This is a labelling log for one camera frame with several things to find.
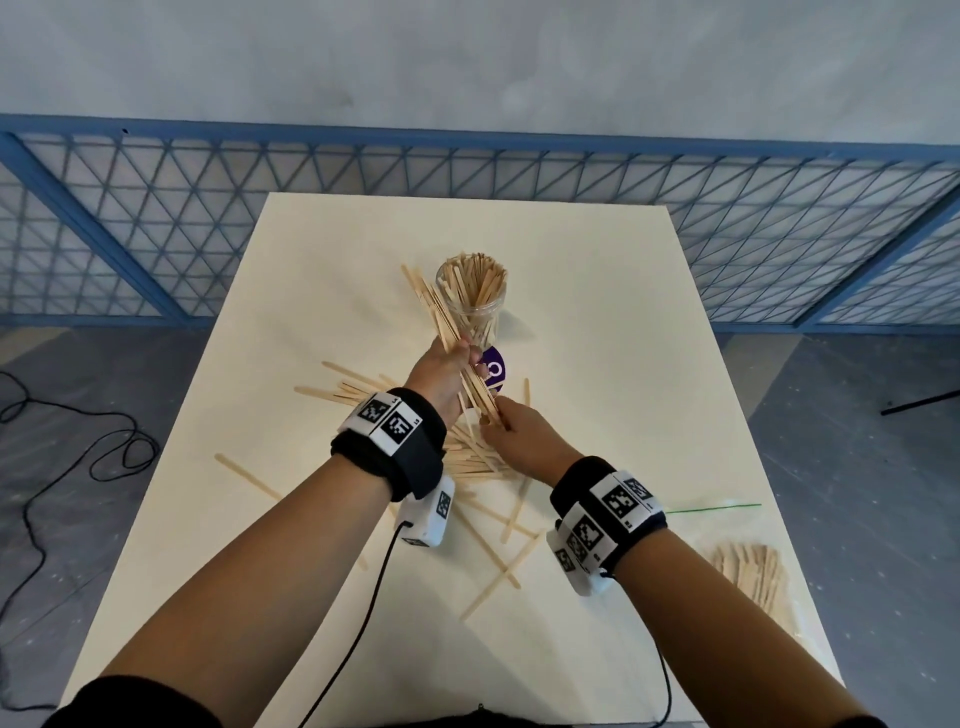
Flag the person's left hand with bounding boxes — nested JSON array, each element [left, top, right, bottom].
[[405, 336, 489, 431]]

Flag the person's right hand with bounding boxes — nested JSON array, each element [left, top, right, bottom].
[[479, 396, 585, 488]]

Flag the bundle of wooden sticks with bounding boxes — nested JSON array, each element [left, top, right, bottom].
[[400, 262, 516, 434]]

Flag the person's left forearm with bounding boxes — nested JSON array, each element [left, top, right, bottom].
[[96, 448, 397, 708]]

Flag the person's right forearm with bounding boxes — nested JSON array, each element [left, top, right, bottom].
[[611, 525, 895, 728]]

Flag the purple jar lid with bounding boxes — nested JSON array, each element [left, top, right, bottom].
[[475, 345, 508, 392]]

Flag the clear plastic jar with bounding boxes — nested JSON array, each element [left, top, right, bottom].
[[434, 252, 510, 355]]

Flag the scattered pile of wooden sticks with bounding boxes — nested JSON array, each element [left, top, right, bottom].
[[213, 360, 546, 624]]

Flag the wooden sticks inside jar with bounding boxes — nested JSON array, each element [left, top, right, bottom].
[[437, 253, 508, 336]]

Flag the black left wrist band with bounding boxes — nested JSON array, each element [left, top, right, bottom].
[[330, 386, 451, 504]]

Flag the black wrist band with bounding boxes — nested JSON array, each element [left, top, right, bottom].
[[549, 455, 669, 580], [330, 386, 451, 504]]

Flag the black right wrist band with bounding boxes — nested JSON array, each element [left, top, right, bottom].
[[549, 455, 669, 580]]

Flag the clear bag of wooden sticks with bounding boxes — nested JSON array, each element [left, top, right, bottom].
[[705, 541, 799, 635]]

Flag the blue metal mesh fence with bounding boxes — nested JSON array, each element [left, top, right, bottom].
[[0, 113, 960, 336]]

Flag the black stand leg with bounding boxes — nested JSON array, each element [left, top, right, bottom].
[[880, 388, 960, 417]]

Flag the person's black shirt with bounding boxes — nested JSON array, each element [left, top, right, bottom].
[[41, 674, 550, 728]]

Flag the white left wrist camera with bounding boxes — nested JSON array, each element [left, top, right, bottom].
[[395, 473, 458, 551]]

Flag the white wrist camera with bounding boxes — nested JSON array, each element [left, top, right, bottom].
[[544, 523, 615, 598], [395, 473, 458, 551]]

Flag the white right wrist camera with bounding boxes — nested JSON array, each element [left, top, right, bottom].
[[544, 523, 615, 598]]

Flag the black left camera cable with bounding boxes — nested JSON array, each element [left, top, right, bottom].
[[295, 523, 412, 728]]

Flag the black camera cable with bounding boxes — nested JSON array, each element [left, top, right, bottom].
[[600, 568, 674, 728], [295, 523, 412, 728]]

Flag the black right camera cable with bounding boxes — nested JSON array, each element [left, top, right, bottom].
[[600, 568, 674, 728]]

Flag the black floor cable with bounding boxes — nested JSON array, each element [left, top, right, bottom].
[[0, 370, 163, 711]]

